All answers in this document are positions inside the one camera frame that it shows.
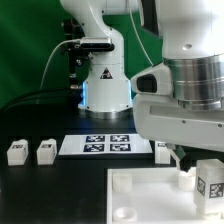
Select grey rear camera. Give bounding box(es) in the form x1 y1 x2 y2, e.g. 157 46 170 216
80 37 114 52

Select white marker sheet with tags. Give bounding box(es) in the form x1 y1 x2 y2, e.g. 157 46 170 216
59 134 152 155

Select white camera cable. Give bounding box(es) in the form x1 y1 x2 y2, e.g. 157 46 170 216
35 38 82 105

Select black cables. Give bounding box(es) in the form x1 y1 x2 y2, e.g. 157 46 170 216
0 87 83 115

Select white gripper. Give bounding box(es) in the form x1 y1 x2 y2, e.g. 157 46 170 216
133 94 224 172

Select white square tabletop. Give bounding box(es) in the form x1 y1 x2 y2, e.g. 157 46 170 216
106 168 224 224

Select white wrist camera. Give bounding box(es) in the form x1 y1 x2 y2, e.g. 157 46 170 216
131 63 173 96

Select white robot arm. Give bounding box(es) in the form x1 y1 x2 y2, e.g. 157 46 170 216
60 0 224 152

